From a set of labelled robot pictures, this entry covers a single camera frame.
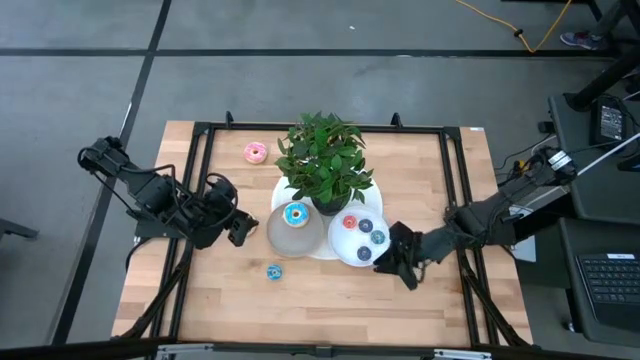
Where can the green potted plant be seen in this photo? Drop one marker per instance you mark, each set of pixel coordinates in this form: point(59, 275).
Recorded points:
point(325, 160)

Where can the person's shoe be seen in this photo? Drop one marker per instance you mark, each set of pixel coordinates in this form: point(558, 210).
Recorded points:
point(577, 40)

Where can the black keyboard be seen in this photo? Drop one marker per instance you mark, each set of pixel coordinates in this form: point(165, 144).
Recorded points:
point(615, 290)

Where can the person's leg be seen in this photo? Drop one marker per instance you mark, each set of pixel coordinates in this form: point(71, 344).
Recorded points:
point(612, 17)

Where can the black wall plug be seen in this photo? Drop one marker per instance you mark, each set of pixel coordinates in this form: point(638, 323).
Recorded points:
point(545, 126)

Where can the black power adapter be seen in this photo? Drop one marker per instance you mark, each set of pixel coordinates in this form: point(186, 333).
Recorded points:
point(595, 120)

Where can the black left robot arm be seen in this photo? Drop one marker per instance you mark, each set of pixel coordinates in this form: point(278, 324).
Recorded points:
point(150, 192)

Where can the dark grey side desk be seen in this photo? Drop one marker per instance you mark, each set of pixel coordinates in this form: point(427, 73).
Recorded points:
point(572, 310)
point(570, 125)

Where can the large blue frosted donut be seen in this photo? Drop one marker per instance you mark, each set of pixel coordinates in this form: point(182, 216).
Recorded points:
point(287, 215)

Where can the black desk leg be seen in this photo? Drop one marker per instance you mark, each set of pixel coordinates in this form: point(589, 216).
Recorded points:
point(600, 82)

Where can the small red frosted donut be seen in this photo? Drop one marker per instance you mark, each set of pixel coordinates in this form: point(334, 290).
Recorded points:
point(346, 219)

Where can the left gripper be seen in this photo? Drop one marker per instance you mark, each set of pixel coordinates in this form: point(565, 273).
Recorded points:
point(215, 225)

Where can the white round plate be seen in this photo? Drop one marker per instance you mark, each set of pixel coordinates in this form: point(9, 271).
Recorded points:
point(345, 247)

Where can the small purple frosted donut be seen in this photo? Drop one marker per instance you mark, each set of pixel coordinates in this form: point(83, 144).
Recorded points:
point(361, 225)

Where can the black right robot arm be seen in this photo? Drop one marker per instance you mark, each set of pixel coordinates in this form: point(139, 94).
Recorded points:
point(480, 225)

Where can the dark grey chair leg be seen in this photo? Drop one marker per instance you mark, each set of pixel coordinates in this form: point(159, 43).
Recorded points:
point(15, 229)

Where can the black aluminium table frame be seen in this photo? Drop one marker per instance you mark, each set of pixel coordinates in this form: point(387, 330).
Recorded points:
point(250, 126)

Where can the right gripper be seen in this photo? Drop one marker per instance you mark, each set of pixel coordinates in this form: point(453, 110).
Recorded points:
point(407, 247)

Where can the small dark blue donut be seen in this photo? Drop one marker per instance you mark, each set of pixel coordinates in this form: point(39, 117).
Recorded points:
point(360, 253)

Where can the small blue sprinkled donut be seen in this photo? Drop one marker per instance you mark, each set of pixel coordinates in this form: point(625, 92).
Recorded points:
point(270, 270)

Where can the tan round plate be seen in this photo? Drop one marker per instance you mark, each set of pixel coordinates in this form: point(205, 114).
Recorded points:
point(295, 242)

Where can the large pink frosted donut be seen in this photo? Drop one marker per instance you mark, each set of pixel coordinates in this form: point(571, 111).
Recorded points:
point(249, 153)

